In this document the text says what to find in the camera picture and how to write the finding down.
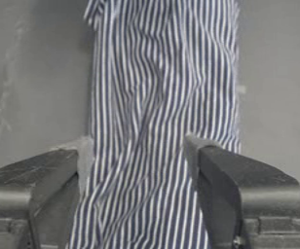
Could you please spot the navy white striped t-shirt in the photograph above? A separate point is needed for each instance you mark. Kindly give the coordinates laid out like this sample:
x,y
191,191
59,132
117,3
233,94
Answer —
x,y
157,97

